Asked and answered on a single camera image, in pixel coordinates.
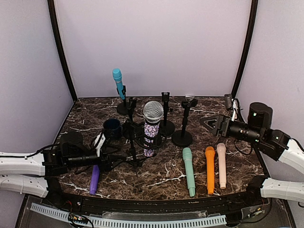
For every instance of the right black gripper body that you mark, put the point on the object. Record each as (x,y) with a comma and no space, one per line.
(229,131)

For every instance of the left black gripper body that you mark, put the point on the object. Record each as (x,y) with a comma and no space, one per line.
(104,163)

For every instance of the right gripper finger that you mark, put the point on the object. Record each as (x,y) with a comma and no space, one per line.
(211,127)
(211,120)

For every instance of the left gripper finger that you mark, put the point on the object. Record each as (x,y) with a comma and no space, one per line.
(118,165)
(120,158)

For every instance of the pale pink microphone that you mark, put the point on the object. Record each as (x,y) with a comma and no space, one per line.
(221,150)

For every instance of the purple microphone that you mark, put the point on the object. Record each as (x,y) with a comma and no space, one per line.
(94,180)

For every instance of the orange microphone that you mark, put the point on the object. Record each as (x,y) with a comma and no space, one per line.
(210,154)

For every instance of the black round-base stand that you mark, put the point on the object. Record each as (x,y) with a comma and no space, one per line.
(167,126)
(183,138)
(130,114)
(122,108)

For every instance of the black tripod shock-mount stand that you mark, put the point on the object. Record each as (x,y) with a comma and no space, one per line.
(159,141)

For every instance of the mint green microphone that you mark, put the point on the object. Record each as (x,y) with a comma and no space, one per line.
(187,157)

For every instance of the silver glitter microphone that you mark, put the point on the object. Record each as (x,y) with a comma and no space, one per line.
(153,113)

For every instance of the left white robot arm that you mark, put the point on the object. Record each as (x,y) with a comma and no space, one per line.
(35,173)

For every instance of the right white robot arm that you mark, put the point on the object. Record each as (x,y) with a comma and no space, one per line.
(276,144)

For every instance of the black round-base stand, teal mic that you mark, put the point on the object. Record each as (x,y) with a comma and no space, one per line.
(122,108)

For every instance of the teal blue microphone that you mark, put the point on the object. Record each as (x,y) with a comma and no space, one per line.
(117,76)

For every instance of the dark blue mug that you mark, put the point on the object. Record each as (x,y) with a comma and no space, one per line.
(112,129)

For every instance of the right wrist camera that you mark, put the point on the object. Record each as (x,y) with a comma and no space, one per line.
(232,105)

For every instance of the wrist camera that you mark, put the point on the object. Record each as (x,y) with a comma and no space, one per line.
(98,143)
(232,105)

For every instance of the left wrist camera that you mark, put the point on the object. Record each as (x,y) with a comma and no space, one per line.
(98,143)

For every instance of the white slotted cable duct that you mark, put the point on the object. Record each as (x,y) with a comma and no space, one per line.
(131,220)

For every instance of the black front rail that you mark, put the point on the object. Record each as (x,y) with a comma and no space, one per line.
(227,204)

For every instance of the right black corner post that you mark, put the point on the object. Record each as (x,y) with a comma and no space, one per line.
(246,47)

